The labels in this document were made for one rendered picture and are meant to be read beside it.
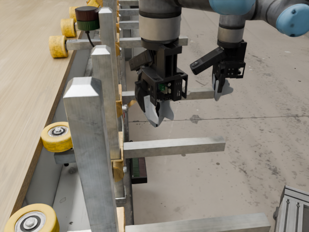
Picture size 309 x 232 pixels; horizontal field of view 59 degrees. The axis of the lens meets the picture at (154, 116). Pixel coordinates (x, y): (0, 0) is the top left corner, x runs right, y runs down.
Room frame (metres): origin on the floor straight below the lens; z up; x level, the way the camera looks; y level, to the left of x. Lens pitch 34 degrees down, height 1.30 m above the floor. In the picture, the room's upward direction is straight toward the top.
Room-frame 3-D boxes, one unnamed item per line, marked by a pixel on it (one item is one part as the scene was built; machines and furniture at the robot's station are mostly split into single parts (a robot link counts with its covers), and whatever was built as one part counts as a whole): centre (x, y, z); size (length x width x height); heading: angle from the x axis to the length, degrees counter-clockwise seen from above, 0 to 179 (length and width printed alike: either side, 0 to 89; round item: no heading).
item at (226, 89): (0.81, -0.23, 0.86); 0.06 x 0.03 x 0.09; 96
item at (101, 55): (0.49, 0.10, 0.88); 0.04 x 0.04 x 0.48; 6
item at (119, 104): (0.77, 0.13, 0.85); 0.14 x 0.06 x 0.05; 6
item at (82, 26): (0.74, 0.17, 1.10); 0.06 x 0.06 x 0.02
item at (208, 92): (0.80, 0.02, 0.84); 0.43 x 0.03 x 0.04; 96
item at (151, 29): (0.51, -0.01, 1.16); 0.08 x 0.08 x 0.05
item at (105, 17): (0.74, 0.13, 0.90); 0.04 x 0.04 x 0.48; 6
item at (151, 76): (0.50, -0.01, 1.08); 0.09 x 0.08 x 0.12; 26
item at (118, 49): (1.01, 0.16, 0.95); 0.14 x 0.06 x 0.05; 6
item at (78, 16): (0.74, 0.17, 1.13); 0.06 x 0.06 x 0.02
